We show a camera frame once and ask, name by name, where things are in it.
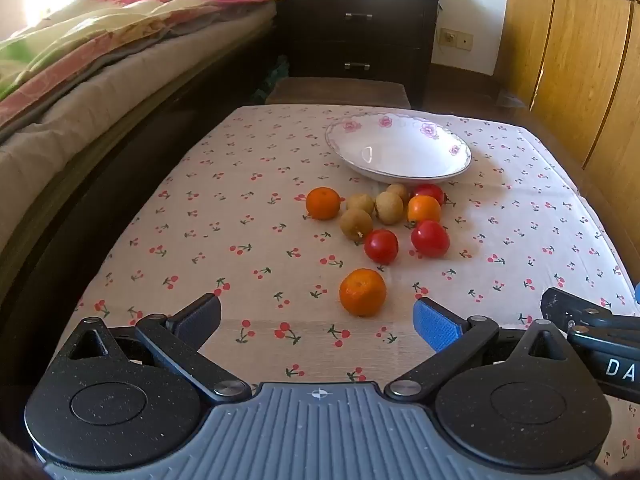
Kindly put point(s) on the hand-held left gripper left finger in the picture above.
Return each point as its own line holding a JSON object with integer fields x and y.
{"x": 197, "y": 322}

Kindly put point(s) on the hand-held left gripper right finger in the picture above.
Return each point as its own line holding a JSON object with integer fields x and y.
{"x": 435, "y": 325}

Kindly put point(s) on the orange mandarin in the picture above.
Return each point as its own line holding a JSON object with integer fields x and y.
{"x": 363, "y": 292}
{"x": 424, "y": 209}
{"x": 323, "y": 203}

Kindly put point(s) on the red tomato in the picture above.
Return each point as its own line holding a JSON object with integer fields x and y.
{"x": 430, "y": 238}
{"x": 429, "y": 192}
{"x": 381, "y": 246}

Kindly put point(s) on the white floral plate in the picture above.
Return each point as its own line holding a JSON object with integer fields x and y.
{"x": 400, "y": 152}

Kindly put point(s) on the cherry print tablecloth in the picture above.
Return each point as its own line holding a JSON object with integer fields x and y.
{"x": 225, "y": 240}

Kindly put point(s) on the clear plastic wrap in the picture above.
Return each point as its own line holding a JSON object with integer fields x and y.
{"x": 510, "y": 100}

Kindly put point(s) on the bed with beige mattress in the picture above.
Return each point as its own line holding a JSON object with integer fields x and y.
{"x": 75, "y": 125}

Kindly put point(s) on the light wooden wardrobe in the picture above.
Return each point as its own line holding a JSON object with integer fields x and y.
{"x": 585, "y": 60}

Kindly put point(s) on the brown wooden stool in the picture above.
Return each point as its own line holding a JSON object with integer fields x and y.
{"x": 335, "y": 92}

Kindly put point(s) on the teal plastic bag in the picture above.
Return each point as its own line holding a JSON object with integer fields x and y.
{"x": 274, "y": 77}

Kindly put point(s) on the dark wooden nightstand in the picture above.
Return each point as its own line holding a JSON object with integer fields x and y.
{"x": 400, "y": 25}

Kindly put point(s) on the floral patchwork blanket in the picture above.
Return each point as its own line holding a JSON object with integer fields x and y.
{"x": 100, "y": 20}

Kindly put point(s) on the beige wall socket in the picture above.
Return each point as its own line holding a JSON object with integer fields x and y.
{"x": 455, "y": 39}

